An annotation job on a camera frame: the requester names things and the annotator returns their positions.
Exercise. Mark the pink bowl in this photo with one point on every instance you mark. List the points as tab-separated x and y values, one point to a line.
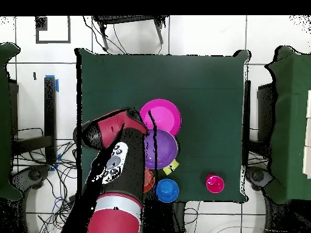
165	114

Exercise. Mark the purple bowl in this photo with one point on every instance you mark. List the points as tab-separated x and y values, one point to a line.
165	148

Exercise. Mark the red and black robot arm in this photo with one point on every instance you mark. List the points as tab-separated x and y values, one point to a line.
116	182

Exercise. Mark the yellow cup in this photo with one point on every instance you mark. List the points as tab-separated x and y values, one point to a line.
171	167

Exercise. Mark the dark green table cloth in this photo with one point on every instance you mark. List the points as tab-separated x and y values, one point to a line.
158	77

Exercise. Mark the red-orange bowl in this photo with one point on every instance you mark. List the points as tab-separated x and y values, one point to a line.
148	180

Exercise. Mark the blue bowl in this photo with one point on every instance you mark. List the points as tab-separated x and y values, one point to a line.
167	190

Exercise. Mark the red cup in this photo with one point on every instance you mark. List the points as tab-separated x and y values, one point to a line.
215	183

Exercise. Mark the black metal stand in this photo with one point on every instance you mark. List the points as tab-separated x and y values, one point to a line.
126	19

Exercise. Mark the green cloth covered table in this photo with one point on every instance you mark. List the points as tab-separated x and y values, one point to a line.
4	121
289	133

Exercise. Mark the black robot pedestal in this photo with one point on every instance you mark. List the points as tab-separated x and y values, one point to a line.
165	218

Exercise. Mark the black metal table frame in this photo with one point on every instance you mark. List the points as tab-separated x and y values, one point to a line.
49	109

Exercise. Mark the black square floor frame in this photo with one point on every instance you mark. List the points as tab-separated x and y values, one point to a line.
41	24

